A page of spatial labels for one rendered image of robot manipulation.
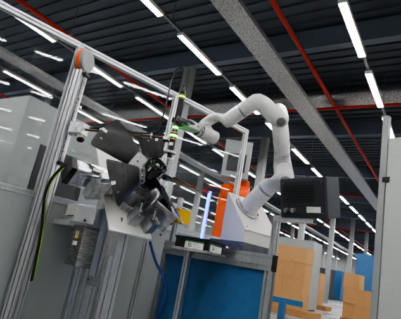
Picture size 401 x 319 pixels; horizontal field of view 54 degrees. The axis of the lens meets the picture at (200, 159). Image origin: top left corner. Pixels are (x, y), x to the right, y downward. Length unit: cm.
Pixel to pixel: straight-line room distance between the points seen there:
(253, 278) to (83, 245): 92
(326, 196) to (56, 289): 175
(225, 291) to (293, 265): 792
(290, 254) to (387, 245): 696
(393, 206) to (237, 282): 162
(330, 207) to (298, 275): 822
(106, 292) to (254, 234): 98
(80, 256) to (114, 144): 63
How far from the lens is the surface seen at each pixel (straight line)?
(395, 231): 331
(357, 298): 1112
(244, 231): 249
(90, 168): 207
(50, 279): 271
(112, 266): 216
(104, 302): 218
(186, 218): 258
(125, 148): 215
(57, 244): 269
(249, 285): 209
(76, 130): 251
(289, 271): 1011
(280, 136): 241
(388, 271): 329
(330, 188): 187
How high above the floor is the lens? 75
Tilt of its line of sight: 15 degrees up
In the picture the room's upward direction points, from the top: 11 degrees clockwise
